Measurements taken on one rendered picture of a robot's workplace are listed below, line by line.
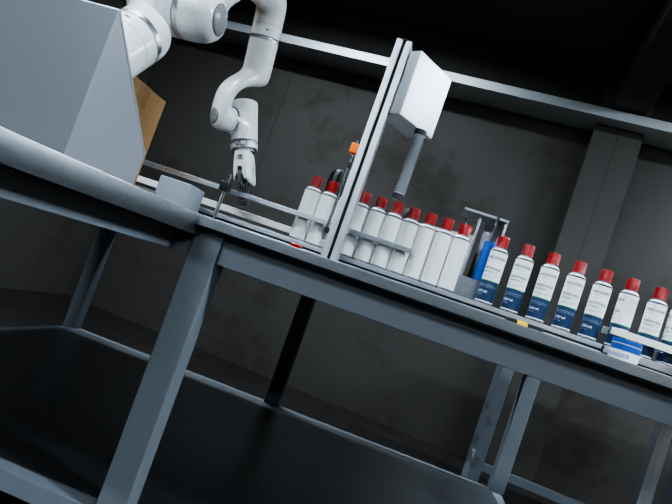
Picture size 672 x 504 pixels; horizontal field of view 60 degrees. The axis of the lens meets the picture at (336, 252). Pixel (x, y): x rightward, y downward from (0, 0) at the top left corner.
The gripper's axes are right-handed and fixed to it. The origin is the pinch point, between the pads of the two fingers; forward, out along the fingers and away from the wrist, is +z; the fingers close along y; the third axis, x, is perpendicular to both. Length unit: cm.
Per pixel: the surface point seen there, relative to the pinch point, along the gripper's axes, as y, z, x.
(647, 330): -3, 40, -115
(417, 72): -18, -31, -53
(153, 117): -23.2, -19.4, 19.4
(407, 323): -62, 37, -49
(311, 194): -2.8, -0.8, -21.7
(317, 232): -2.5, 10.8, -23.4
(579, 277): -4, 25, -98
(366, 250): -3.0, 16.5, -38.0
